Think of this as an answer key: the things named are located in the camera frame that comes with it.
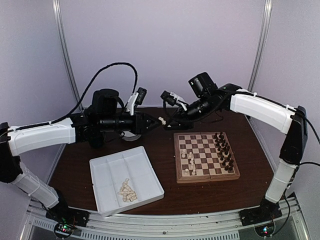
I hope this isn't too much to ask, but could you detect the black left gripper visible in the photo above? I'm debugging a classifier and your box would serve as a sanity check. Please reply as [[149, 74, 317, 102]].
[[99, 110, 162, 135]]

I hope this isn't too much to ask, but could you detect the row of dark chess pieces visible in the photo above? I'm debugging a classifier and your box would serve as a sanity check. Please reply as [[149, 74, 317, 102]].
[[213, 132, 235, 174]]

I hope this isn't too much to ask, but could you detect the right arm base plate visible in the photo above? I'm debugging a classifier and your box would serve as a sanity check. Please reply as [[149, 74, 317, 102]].
[[239, 206, 283, 227]]

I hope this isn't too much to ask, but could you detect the wooden chess board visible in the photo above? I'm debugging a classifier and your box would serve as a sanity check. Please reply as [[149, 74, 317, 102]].
[[173, 132, 241, 184]]

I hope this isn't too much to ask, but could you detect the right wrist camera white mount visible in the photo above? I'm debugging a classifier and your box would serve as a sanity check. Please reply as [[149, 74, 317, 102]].
[[160, 90, 188, 111]]

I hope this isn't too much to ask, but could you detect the aluminium front frame rail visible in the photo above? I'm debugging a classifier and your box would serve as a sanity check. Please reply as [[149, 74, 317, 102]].
[[19, 192, 308, 240]]

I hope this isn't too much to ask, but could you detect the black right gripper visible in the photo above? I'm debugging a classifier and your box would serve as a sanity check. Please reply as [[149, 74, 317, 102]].
[[164, 94, 217, 130]]

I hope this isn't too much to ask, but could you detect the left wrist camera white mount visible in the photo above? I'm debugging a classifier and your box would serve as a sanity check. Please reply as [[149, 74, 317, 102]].
[[125, 87, 147, 116]]

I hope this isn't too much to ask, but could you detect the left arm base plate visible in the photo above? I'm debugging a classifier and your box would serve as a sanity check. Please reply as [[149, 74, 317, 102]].
[[45, 208, 90, 227]]

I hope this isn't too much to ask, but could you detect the right aluminium corner post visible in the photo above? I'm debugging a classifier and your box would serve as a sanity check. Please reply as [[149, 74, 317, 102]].
[[248, 0, 273, 92]]

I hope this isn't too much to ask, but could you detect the white compartment tray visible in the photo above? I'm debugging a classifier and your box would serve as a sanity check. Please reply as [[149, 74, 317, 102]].
[[89, 146, 165, 217]]

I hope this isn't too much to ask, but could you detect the aluminium corner post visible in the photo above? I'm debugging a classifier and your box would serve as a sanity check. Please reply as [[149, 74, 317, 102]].
[[248, 0, 273, 92], [52, 0, 81, 103]]

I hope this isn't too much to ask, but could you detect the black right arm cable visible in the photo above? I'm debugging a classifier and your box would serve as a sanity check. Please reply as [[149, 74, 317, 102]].
[[282, 112, 320, 221]]

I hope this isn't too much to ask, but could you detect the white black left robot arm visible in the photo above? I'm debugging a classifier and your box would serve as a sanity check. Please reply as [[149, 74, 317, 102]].
[[0, 87, 161, 222]]

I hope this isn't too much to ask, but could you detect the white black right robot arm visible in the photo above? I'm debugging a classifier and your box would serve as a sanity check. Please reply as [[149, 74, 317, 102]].
[[160, 72, 308, 221]]

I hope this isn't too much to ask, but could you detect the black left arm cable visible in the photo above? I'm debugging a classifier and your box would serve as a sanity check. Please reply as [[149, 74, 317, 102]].
[[49, 63, 140, 126]]

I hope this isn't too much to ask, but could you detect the pile of white chess pieces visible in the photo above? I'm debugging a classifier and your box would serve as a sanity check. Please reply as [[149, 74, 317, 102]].
[[117, 178, 138, 203]]

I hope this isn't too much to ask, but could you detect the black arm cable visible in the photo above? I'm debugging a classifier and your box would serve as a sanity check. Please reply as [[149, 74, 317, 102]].
[[49, 63, 140, 126], [282, 112, 320, 221]]

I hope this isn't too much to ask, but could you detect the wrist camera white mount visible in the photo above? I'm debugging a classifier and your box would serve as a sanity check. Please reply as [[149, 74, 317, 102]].
[[125, 87, 147, 116], [160, 90, 188, 111]]

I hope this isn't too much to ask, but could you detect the left aluminium corner post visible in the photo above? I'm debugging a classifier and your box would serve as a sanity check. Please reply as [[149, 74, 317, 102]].
[[52, 0, 81, 103]]

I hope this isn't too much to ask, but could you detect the white scalloped bowl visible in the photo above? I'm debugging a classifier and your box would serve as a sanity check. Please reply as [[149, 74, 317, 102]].
[[122, 131, 142, 142]]

